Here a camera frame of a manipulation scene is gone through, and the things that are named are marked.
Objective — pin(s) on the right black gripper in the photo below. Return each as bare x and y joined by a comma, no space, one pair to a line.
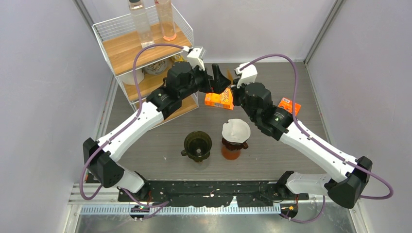
236,90

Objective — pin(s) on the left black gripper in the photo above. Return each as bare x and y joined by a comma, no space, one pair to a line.
217,85

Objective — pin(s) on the white paper coffee filter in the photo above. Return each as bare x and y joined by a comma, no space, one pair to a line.
236,131

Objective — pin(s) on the amber brown glass dripper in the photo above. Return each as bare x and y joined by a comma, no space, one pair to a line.
233,146

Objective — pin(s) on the dark green glass dripper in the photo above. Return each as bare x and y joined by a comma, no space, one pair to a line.
197,146

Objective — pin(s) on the brown paper coffee filter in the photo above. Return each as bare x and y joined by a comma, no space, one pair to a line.
230,77

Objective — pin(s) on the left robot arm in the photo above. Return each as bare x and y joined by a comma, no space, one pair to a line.
101,156

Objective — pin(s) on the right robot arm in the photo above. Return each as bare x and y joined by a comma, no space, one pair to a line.
344,179

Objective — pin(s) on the orange sponge box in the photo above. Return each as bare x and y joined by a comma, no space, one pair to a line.
223,100

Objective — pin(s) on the orange photo printed package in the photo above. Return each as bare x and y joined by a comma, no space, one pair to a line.
286,104

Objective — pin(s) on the yellow snack bag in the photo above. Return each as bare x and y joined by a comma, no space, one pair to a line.
178,58

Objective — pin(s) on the amber glass carafe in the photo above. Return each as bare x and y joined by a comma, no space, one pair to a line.
230,154

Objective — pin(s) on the cartoon printed round tin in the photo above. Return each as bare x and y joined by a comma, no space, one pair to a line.
157,67

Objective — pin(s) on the clear glass carafe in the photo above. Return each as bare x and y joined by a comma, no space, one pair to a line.
201,165

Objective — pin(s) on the white cup on shelf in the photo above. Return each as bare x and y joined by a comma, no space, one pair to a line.
128,78

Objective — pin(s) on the pink tinted tall bottle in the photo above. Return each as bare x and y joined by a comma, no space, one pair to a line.
165,17

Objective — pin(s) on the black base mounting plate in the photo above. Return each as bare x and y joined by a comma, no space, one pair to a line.
253,193

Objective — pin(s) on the clear tall bottle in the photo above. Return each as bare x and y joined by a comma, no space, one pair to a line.
141,22

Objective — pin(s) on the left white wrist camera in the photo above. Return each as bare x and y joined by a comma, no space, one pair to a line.
194,57

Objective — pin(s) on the white wire wooden shelf rack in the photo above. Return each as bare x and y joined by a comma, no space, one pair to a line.
122,50

